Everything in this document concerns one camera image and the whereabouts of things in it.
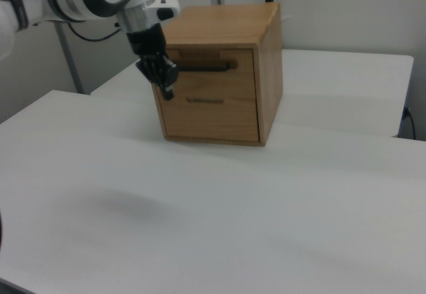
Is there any wooden drawer with black handle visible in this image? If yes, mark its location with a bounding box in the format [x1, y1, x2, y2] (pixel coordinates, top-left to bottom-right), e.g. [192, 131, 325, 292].
[163, 48, 258, 104]

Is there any grey metal frame post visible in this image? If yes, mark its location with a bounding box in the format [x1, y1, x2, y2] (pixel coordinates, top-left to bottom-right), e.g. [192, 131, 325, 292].
[54, 21, 85, 94]

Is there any wooden two-drawer cabinet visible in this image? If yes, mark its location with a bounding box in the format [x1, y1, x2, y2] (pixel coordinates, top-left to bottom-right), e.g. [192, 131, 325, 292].
[151, 2, 284, 148]

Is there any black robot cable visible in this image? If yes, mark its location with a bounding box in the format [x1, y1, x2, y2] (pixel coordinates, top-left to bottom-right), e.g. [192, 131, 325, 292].
[69, 21, 122, 43]

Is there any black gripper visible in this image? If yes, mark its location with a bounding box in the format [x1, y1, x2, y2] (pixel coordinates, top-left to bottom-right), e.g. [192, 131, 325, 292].
[126, 23, 180, 101]

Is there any black metal drawer handle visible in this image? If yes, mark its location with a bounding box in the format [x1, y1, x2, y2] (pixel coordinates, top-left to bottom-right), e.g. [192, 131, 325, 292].
[175, 61, 233, 73]

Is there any wooden drawer with slot grip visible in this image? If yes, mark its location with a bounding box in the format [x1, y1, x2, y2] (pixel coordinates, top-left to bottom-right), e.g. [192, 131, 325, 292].
[158, 96, 261, 142]

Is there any black power cable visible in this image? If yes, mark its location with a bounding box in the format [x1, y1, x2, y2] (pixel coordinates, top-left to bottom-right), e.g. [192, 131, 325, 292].
[403, 106, 417, 140]

